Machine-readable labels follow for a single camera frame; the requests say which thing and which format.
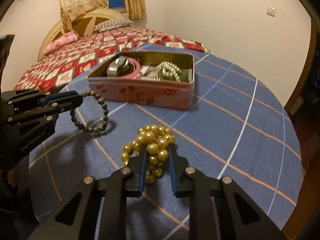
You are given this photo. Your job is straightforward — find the pink metal tin box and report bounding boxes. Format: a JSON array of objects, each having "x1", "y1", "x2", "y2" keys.
[{"x1": 87, "y1": 51, "x2": 195, "y2": 109}]

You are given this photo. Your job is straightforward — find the striped pillow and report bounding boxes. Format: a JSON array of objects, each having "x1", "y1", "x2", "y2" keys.
[{"x1": 93, "y1": 18, "x2": 135, "y2": 32}]

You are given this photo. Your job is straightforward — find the pink jade bangle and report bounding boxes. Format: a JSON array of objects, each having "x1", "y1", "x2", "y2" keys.
[{"x1": 118, "y1": 57, "x2": 141, "y2": 79}]

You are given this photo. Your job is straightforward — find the silver mesh band watch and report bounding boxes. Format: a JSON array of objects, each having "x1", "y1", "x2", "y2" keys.
[{"x1": 107, "y1": 56, "x2": 129, "y2": 77}]

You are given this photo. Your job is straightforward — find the brown wooden door frame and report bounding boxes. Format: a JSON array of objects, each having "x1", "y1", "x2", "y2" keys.
[{"x1": 284, "y1": 0, "x2": 319, "y2": 113}]

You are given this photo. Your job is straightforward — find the pink floral pillow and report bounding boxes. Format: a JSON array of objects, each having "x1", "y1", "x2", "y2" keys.
[{"x1": 44, "y1": 30, "x2": 80, "y2": 56}]

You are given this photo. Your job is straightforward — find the green jade bracelet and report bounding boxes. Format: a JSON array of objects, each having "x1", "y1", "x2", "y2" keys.
[{"x1": 157, "y1": 67, "x2": 190, "y2": 82}]

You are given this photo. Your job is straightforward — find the blue plaid tablecloth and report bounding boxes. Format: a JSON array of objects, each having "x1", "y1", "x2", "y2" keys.
[{"x1": 29, "y1": 44, "x2": 302, "y2": 239}]

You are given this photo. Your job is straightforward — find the white pearl necklace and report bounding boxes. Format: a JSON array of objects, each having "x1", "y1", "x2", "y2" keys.
[{"x1": 153, "y1": 61, "x2": 182, "y2": 82}]

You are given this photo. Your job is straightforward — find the white wall switch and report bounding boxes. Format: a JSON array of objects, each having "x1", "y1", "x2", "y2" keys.
[{"x1": 266, "y1": 7, "x2": 276, "y2": 17}]

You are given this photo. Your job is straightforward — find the red patchwork bedspread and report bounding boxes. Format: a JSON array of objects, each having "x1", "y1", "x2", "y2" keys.
[{"x1": 14, "y1": 26, "x2": 211, "y2": 93}]

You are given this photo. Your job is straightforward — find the gold pearl necklace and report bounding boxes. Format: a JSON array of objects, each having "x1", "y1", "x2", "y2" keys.
[{"x1": 120, "y1": 123, "x2": 177, "y2": 184}]

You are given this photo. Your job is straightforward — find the brown wooden bead bracelet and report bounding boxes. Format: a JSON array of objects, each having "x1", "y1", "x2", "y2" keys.
[{"x1": 117, "y1": 56, "x2": 141, "y2": 77}]

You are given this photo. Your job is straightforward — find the grey stone bead bracelet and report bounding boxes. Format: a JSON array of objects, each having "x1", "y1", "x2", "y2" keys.
[{"x1": 69, "y1": 90, "x2": 110, "y2": 133}]

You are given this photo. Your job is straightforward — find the cream wooden headboard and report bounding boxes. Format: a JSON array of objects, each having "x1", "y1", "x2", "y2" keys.
[{"x1": 37, "y1": 8, "x2": 127, "y2": 61}]

